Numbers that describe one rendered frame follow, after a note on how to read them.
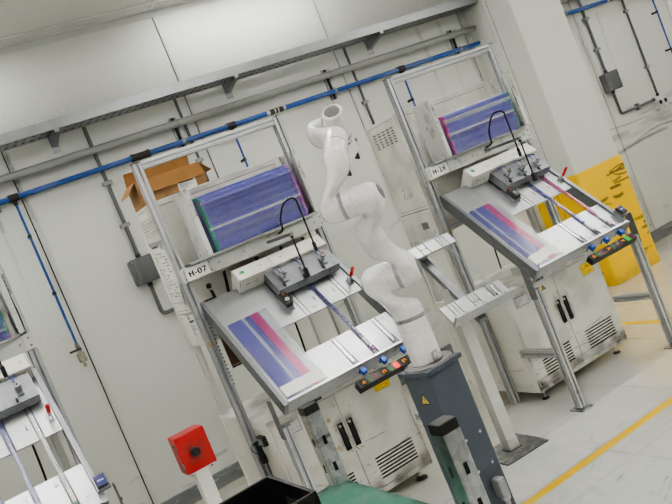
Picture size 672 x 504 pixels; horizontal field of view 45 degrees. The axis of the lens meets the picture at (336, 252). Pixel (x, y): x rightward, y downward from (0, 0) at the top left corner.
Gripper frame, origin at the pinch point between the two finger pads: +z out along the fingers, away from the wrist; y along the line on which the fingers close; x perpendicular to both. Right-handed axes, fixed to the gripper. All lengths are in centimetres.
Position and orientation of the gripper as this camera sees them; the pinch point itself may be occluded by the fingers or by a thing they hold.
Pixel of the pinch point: (352, 165)
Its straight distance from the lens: 331.2
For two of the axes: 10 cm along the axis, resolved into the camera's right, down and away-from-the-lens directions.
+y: 3.8, -8.1, 4.6
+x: -8.9, -1.8, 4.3
